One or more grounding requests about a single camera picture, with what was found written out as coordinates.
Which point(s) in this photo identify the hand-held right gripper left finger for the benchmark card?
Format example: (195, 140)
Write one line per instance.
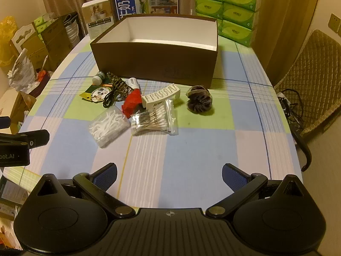
(106, 176)

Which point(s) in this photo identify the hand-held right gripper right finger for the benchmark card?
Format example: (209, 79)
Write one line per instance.
(234, 177)

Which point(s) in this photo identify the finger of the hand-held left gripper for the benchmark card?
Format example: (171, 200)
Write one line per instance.
(4, 122)
(37, 138)

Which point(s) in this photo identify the clear box of floss picks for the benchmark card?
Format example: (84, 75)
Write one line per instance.
(106, 128)

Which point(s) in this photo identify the bag of cotton swabs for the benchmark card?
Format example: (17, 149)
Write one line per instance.
(154, 121)

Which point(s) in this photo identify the green card with round badge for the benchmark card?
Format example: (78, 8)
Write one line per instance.
(97, 93)

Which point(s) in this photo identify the red packet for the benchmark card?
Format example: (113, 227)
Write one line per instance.
(133, 100)

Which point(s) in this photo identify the brown hair scrunchie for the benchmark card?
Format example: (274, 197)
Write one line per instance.
(198, 101)

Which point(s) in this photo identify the leopard print hair clip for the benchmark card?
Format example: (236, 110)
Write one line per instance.
(117, 81)

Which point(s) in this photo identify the white hair claw clip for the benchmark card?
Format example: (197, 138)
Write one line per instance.
(159, 94)

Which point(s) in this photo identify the small white bottle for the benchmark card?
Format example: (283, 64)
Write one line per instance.
(132, 81)

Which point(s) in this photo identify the brown cardboard box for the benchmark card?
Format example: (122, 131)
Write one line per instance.
(149, 61)

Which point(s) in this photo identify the checkered cloth desktop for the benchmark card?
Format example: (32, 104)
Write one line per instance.
(202, 149)

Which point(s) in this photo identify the low brown cardboard carton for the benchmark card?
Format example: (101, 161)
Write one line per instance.
(10, 104)

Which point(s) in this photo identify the white plastic bag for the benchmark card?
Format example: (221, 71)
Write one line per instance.
(22, 70)

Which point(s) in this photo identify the yellow plastic bag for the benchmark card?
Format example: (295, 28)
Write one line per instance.
(6, 40)

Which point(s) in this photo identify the large brown cardboard carton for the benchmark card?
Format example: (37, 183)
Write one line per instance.
(56, 41)

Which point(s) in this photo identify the quilted cushion chair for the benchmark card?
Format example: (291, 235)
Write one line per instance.
(314, 72)

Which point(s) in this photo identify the white product box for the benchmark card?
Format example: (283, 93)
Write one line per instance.
(98, 16)

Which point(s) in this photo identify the stack of green tissue packs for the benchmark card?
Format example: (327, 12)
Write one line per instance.
(234, 13)

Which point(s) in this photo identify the brown wooden door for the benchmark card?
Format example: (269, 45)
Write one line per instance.
(279, 18)

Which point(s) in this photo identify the beige wall socket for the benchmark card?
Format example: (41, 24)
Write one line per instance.
(335, 22)

